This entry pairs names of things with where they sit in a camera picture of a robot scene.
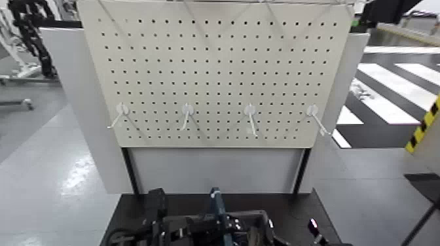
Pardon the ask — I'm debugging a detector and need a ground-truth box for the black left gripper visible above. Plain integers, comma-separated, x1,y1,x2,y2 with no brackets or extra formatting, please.
143,186,170,229

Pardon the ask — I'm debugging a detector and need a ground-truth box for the black plastic crate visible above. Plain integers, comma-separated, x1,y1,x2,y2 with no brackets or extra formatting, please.
164,209,276,246

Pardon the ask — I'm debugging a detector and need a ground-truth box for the white partition board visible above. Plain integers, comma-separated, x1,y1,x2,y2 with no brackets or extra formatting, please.
40,26,371,196

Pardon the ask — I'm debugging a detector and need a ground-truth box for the white metal peg hook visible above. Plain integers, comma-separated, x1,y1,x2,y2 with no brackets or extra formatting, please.
180,102,195,132
306,103,333,137
243,103,259,138
107,101,130,130

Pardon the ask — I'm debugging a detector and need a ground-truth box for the beige metal pegboard panel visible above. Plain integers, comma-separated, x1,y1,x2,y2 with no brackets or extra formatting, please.
77,0,356,149

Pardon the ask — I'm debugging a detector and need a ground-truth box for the white wheeled metal stand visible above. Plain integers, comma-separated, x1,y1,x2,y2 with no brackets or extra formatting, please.
0,7,44,111

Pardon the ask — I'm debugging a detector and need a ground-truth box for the yellow black striped barrier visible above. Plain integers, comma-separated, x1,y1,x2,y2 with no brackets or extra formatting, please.
405,95,440,154

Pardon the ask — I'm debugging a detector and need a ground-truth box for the black frame post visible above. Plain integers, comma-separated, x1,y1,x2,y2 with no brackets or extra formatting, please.
121,147,141,198
292,148,312,195

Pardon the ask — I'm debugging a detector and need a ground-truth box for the black cable chain machine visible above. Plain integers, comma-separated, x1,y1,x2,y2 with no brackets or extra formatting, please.
7,0,58,79

